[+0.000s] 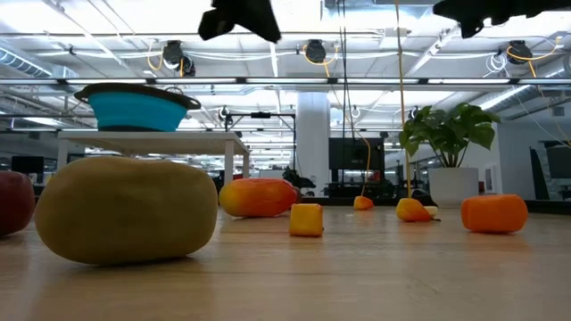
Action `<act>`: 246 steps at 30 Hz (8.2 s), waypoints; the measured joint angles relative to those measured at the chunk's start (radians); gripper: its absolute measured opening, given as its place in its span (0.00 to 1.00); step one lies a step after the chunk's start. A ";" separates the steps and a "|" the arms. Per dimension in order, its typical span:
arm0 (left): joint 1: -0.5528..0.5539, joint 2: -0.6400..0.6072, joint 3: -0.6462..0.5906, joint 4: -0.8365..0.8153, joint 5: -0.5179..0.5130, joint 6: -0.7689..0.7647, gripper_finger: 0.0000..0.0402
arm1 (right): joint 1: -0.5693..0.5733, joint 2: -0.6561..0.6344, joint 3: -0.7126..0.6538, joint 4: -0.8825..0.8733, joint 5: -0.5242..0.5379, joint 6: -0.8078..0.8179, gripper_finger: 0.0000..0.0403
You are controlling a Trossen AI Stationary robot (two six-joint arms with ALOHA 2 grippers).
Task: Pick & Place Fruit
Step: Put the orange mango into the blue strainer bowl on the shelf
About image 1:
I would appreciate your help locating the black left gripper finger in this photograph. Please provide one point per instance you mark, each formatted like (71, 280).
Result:
(256, 29)
(254, 11)

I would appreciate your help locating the blue collapsible bowl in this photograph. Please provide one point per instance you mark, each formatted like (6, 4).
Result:
(134, 111)

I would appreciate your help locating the red yellow toy mango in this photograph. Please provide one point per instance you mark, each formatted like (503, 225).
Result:
(259, 197)

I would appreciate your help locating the orange yellow fruit wedge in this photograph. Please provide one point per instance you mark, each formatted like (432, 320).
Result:
(411, 211)

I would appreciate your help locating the orange toy fruit chunk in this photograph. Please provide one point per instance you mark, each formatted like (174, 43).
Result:
(494, 214)

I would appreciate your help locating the small orange fruit piece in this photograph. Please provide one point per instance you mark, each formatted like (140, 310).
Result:
(363, 203)

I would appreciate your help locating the brown toy kiwi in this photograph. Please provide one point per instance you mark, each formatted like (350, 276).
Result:
(125, 209)

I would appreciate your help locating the yellow orange fruit cube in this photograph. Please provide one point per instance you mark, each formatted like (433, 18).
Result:
(306, 220)

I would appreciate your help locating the green potted plant, white pot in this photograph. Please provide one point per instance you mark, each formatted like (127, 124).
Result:
(450, 134)

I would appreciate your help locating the white perforated metal shelf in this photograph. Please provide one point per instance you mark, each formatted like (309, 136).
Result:
(156, 142)

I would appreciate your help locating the black office monitor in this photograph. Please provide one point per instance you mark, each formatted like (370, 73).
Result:
(27, 164)
(560, 162)

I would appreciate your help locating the black background camera rig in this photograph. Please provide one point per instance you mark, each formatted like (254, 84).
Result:
(261, 115)

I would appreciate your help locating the black wall screen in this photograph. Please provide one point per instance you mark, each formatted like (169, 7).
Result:
(357, 153)

